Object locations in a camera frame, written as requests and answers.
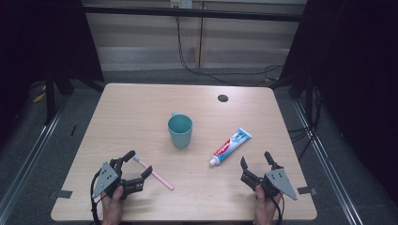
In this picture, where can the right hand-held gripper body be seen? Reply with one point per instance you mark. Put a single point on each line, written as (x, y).
(280, 181)

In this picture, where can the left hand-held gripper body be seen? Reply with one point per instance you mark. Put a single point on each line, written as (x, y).
(106, 178)

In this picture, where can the pink toothbrush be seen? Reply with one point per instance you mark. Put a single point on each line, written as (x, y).
(159, 177)

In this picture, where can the white toothpaste tube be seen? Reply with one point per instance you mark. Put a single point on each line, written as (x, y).
(230, 146)

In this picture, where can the teal cup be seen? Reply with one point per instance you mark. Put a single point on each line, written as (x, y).
(180, 137)

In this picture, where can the person's left hand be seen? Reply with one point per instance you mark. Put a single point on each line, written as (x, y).
(112, 207)

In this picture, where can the person's right hand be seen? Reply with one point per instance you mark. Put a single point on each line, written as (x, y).
(266, 209)

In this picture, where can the grey tape strip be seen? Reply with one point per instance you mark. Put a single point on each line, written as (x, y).
(307, 190)
(61, 194)

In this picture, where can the small black floor tape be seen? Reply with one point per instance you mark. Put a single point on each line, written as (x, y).
(73, 130)

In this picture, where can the black round table grommet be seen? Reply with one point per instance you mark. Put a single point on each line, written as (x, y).
(222, 98)

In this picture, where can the black metal stand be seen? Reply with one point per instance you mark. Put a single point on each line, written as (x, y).
(309, 100)
(50, 97)

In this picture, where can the yellow floor scrap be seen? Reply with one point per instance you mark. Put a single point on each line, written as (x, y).
(38, 97)

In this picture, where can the black curtain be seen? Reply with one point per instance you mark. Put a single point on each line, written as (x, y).
(40, 40)
(353, 78)

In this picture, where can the black horizontal bar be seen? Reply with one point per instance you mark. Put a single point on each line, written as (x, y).
(187, 13)

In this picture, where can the metal floor rail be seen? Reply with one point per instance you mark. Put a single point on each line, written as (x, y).
(29, 156)
(328, 168)

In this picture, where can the white wall socket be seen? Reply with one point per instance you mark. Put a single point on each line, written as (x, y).
(181, 3)

